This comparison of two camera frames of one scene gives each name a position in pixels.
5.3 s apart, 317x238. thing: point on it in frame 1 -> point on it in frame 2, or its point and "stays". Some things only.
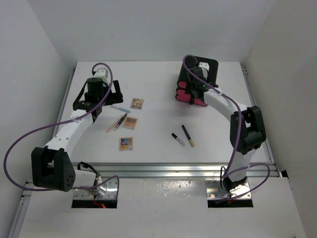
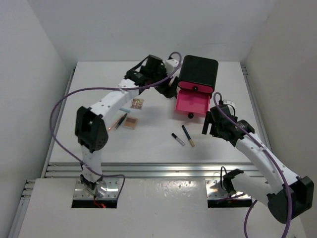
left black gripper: x=114 y=97 -> x=169 y=91
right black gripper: x=189 y=85 -> x=209 y=120
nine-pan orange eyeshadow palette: x=137 y=103 stays
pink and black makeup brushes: x=115 y=124 stays
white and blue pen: x=116 y=106 stays
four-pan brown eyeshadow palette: x=130 y=122 stays
